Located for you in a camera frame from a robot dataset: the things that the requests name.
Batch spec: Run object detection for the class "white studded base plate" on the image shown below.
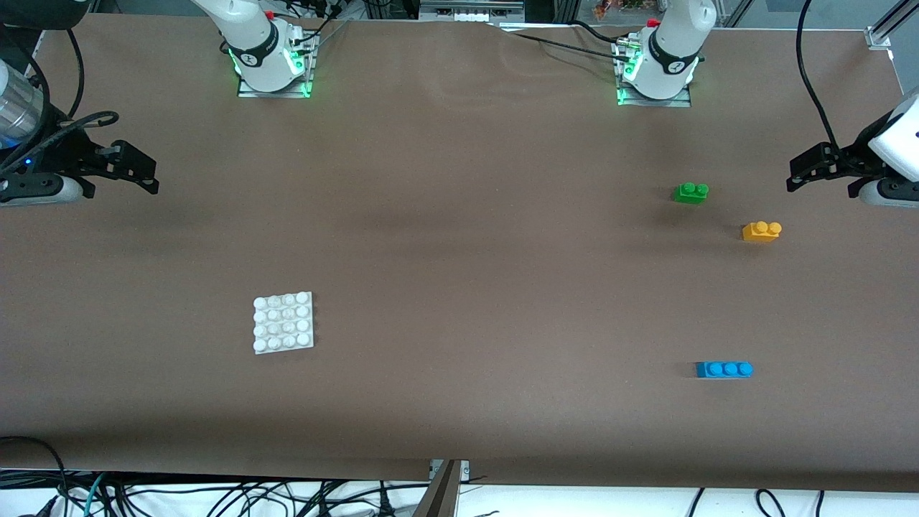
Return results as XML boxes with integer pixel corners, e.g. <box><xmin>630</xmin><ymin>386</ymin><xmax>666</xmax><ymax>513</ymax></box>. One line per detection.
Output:
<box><xmin>253</xmin><ymin>291</ymin><xmax>315</xmax><ymax>355</ymax></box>

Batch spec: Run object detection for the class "blue three-stud block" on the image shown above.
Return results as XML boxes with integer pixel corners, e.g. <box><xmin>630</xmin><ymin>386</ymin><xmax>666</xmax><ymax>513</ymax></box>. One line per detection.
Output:
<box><xmin>695</xmin><ymin>360</ymin><xmax>754</xmax><ymax>380</ymax></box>

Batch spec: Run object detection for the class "silver ribbed cylinder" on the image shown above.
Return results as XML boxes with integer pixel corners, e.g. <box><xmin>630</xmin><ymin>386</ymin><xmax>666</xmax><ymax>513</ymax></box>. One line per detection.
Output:
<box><xmin>0</xmin><ymin>61</ymin><xmax>45</xmax><ymax>149</ymax></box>

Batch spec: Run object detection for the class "colourful small toys pile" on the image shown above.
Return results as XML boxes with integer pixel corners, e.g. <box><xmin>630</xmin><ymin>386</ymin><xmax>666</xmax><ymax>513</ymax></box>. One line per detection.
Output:
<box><xmin>592</xmin><ymin>0</ymin><xmax>665</xmax><ymax>19</ymax></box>

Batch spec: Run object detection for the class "brown table cover sheet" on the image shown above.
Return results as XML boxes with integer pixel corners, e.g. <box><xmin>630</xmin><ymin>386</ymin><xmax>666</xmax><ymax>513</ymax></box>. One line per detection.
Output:
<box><xmin>0</xmin><ymin>13</ymin><xmax>919</xmax><ymax>493</ymax></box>

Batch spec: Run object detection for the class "grey power strip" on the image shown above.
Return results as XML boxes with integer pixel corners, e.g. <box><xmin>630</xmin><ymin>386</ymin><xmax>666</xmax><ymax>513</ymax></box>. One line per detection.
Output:
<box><xmin>420</xmin><ymin>0</ymin><xmax>525</xmax><ymax>22</ymax></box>

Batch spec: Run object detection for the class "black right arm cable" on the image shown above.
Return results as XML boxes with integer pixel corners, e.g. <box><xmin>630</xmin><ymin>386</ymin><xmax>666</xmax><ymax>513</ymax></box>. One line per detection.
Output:
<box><xmin>0</xmin><ymin>27</ymin><xmax>121</xmax><ymax>177</ymax></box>

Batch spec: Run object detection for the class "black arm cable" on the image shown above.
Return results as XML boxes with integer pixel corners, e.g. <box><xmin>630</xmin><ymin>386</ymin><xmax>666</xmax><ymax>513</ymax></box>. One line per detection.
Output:
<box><xmin>0</xmin><ymin>27</ymin><xmax>121</xmax><ymax>177</ymax></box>
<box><xmin>797</xmin><ymin>0</ymin><xmax>841</xmax><ymax>148</ymax></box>

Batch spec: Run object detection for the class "aluminium frame profile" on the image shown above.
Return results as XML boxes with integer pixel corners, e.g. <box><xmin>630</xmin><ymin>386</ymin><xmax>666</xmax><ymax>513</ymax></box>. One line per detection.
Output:
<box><xmin>865</xmin><ymin>0</ymin><xmax>919</xmax><ymax>51</ymax></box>

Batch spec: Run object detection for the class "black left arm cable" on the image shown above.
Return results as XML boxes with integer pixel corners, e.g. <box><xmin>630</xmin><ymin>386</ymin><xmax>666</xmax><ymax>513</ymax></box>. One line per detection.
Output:
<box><xmin>797</xmin><ymin>0</ymin><xmax>841</xmax><ymax>148</ymax></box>

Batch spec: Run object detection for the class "black base cable bundle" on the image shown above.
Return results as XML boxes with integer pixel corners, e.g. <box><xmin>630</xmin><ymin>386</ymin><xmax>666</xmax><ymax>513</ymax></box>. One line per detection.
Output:
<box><xmin>276</xmin><ymin>0</ymin><xmax>353</xmax><ymax>55</ymax></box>

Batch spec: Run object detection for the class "thick black base cable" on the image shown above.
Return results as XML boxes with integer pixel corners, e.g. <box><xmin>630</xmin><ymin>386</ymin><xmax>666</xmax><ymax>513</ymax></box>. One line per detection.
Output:
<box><xmin>571</xmin><ymin>20</ymin><xmax>627</xmax><ymax>45</ymax></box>

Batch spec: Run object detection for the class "thin black base cable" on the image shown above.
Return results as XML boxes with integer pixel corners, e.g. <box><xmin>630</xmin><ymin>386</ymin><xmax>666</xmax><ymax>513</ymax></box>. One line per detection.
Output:
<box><xmin>503</xmin><ymin>29</ymin><xmax>627</xmax><ymax>64</ymax></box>

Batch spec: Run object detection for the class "black looped floor cable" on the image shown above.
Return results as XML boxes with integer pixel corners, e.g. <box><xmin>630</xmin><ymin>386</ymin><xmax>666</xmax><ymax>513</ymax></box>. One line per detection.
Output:
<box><xmin>0</xmin><ymin>436</ymin><xmax>69</xmax><ymax>517</ymax></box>

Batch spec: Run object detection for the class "teal floor cable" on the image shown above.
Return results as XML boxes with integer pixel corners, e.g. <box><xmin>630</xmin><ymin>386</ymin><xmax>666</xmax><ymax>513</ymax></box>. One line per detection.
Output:
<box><xmin>80</xmin><ymin>472</ymin><xmax>108</xmax><ymax>517</ymax></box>

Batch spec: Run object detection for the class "black floor cables tangle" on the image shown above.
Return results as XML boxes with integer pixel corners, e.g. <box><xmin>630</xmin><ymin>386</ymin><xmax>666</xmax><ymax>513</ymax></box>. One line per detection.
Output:
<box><xmin>68</xmin><ymin>470</ymin><xmax>431</xmax><ymax>517</ymax></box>

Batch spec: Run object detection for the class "dark table support post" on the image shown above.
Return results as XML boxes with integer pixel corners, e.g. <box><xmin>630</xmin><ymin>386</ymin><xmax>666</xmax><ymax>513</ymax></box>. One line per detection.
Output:
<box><xmin>413</xmin><ymin>460</ymin><xmax>460</xmax><ymax>517</ymax></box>

